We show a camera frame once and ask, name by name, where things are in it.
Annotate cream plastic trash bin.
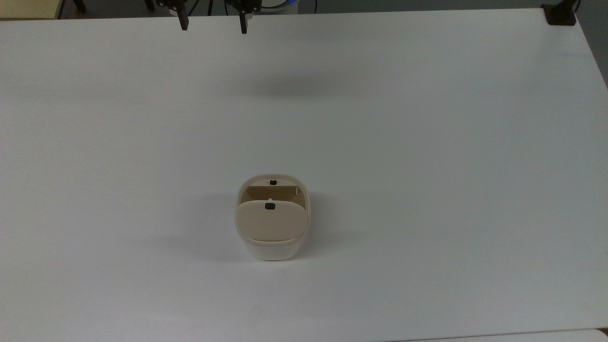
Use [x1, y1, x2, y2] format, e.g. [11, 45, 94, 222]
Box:
[234, 174, 312, 261]

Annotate cream trash bin lid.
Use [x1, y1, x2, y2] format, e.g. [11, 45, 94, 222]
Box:
[235, 200, 308, 244]

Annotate black camera stand clamp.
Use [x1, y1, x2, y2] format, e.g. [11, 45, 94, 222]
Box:
[541, 0, 579, 26]

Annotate pale yellow cabinet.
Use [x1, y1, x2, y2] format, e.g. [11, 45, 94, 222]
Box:
[0, 0, 65, 20]

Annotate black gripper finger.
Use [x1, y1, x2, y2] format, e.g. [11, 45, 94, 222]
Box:
[225, 0, 262, 35]
[159, 0, 190, 31]

